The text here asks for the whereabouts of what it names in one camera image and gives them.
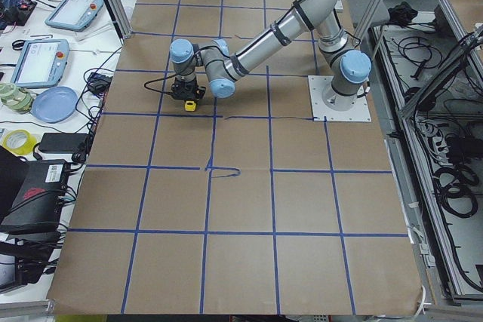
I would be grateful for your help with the teach pendant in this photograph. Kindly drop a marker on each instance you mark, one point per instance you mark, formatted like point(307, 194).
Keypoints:
point(74, 15)
point(41, 63)

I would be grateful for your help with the light blue plate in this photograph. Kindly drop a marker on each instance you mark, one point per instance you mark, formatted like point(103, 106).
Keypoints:
point(54, 105)

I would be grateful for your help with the black computer box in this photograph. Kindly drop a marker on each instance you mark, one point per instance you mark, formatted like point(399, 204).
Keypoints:
point(30, 195)

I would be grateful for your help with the yellow beetle toy car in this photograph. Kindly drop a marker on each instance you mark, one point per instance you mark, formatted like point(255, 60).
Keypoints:
point(190, 105)

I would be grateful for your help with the upper teach pendant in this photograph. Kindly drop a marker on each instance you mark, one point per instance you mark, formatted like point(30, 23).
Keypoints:
point(74, 15)

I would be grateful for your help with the yellow tape roll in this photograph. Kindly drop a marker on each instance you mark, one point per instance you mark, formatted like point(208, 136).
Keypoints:
point(19, 142)

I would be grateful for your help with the lower teach pendant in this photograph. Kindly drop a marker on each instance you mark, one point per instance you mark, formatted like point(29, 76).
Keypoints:
point(41, 63)

